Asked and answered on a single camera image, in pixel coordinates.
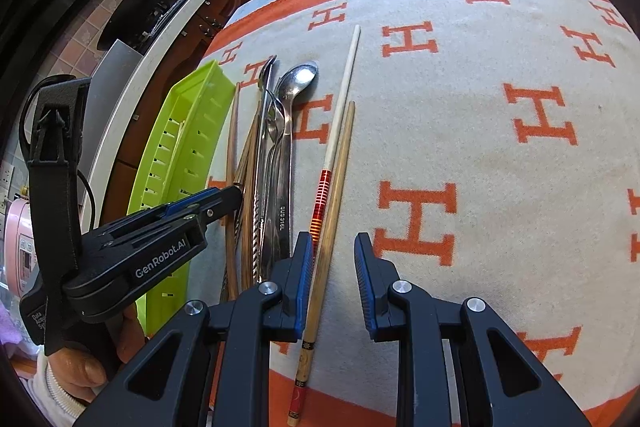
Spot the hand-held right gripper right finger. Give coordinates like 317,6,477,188
354,232,593,427

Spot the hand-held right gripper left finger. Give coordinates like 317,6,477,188
72,232,315,427

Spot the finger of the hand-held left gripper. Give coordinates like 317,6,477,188
149,188,224,216
196,185,245,228

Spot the green plastic utensil tray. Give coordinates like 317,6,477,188
126,59,237,338

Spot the large steel spoon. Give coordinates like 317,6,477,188
270,61,320,260

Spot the pale chopstick red banded end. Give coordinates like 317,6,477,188
309,25,362,242

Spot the person's left forearm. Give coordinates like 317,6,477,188
17,357,88,427

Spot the person's left hand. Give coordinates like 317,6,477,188
45,302,151,400

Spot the steel side panel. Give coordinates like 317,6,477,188
77,38,147,180

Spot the white kitchen countertop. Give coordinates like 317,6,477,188
90,0,351,218

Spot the purple cloth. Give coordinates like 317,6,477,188
0,302,22,349

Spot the orange patterned blanket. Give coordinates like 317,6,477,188
200,0,640,427

